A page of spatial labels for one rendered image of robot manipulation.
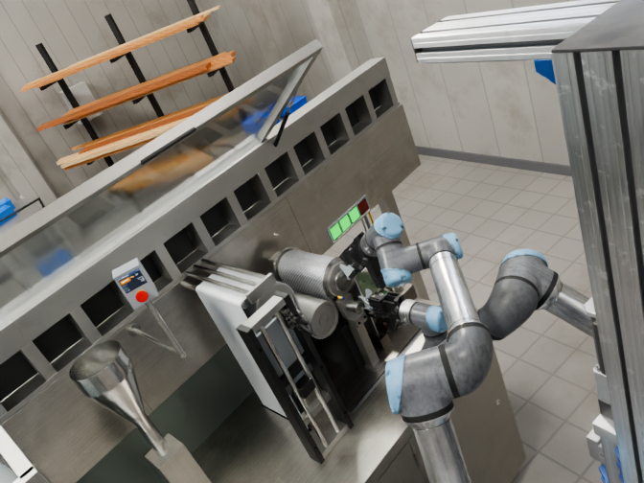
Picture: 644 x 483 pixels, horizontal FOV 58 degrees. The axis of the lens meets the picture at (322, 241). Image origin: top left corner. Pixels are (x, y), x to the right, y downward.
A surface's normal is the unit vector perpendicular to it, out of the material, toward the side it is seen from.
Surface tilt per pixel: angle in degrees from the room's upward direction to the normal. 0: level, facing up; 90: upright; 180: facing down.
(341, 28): 90
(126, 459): 90
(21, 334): 90
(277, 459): 0
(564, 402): 0
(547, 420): 0
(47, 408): 90
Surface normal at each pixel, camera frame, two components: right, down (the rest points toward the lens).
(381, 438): -0.35, -0.81
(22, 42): 0.56, 0.22
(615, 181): -0.75, 0.54
